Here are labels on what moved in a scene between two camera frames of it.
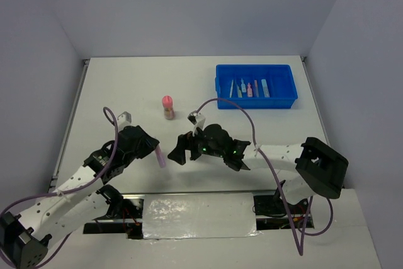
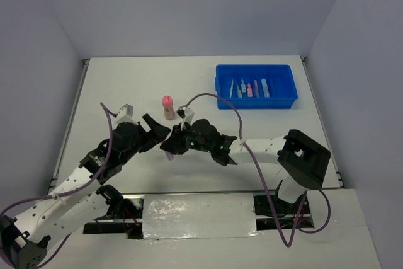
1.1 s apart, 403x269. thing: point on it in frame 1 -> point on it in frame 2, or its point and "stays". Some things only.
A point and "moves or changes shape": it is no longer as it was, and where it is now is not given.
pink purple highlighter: x=160 y=157 moves or changes shape
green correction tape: x=239 y=93 stays
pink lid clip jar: x=167 y=103 stays
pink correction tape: x=249 y=90 stays
